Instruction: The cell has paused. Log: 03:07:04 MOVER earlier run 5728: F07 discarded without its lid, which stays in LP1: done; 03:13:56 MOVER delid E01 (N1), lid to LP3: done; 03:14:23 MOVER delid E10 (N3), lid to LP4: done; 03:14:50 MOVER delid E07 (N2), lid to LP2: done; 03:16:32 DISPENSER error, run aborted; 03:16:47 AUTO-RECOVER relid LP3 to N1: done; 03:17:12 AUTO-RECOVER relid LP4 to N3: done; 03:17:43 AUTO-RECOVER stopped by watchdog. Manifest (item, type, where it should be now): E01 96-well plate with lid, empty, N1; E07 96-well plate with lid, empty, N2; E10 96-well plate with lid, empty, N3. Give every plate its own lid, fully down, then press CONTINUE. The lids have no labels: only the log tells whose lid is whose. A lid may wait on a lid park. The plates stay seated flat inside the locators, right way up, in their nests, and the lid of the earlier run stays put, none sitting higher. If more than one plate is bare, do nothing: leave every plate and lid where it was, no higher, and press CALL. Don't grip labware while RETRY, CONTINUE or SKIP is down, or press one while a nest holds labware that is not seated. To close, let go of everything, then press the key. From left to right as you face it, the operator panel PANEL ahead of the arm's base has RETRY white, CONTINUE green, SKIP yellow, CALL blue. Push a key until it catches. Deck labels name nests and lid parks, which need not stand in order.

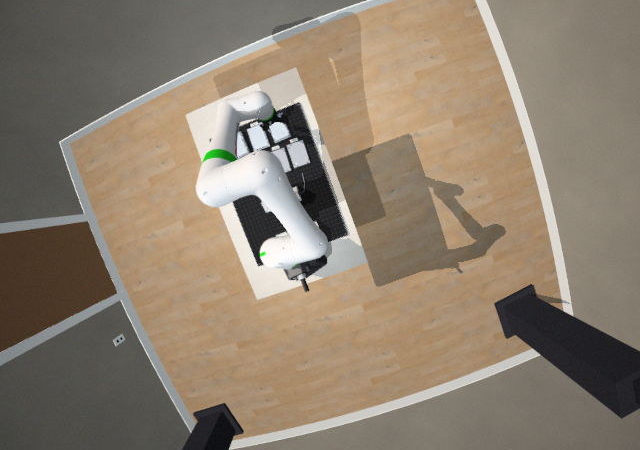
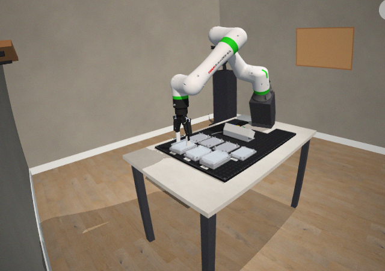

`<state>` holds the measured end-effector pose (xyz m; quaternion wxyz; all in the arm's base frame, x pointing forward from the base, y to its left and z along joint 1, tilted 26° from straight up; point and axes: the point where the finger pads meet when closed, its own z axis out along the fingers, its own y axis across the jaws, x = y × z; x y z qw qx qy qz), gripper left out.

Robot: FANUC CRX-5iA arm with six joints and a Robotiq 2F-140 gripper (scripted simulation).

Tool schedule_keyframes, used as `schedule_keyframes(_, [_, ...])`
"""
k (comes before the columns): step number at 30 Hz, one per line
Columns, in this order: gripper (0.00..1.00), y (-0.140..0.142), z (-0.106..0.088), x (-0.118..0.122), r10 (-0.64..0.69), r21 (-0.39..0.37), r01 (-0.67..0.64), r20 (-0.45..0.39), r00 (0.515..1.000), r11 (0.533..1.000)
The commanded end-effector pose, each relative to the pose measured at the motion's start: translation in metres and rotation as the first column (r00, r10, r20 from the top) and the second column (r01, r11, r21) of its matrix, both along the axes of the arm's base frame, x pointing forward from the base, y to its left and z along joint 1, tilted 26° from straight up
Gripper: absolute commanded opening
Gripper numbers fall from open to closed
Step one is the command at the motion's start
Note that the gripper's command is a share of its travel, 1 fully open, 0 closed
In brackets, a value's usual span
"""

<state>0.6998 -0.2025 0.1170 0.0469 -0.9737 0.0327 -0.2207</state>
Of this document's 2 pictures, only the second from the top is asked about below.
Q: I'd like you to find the white control panel with coloured buttons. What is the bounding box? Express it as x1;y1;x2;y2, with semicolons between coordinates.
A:
222;123;255;142

